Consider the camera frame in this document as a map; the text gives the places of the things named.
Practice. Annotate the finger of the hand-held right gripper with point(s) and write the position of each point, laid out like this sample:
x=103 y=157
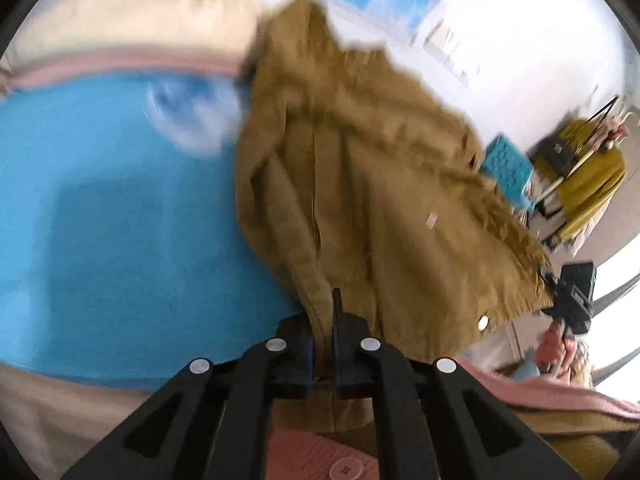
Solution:
x=550 y=282

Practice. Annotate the teal plastic storage rack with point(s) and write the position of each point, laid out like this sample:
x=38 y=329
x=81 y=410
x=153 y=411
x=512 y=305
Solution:
x=507 y=170

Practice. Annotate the black handbag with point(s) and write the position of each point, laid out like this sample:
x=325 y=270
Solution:
x=557 y=152

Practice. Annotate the beige mattress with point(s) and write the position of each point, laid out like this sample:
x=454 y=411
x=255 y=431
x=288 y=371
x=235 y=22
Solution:
x=60 y=420

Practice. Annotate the person's right hand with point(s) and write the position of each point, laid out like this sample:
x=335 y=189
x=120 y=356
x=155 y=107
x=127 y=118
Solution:
x=550 y=350

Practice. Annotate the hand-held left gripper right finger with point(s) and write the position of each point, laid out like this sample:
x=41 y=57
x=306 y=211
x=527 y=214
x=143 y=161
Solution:
x=345 y=360

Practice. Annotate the blue printed bed sheet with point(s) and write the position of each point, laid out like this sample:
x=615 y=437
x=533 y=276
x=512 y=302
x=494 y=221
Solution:
x=100 y=235

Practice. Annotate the olive green garment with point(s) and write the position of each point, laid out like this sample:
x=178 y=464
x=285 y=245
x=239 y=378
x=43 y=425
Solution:
x=375 y=185

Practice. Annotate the person's pink knit cardigan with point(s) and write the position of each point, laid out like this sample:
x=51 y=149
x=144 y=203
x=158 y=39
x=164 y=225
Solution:
x=550 y=395

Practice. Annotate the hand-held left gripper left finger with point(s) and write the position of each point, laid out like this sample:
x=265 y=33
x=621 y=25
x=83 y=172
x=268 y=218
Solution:
x=300 y=355

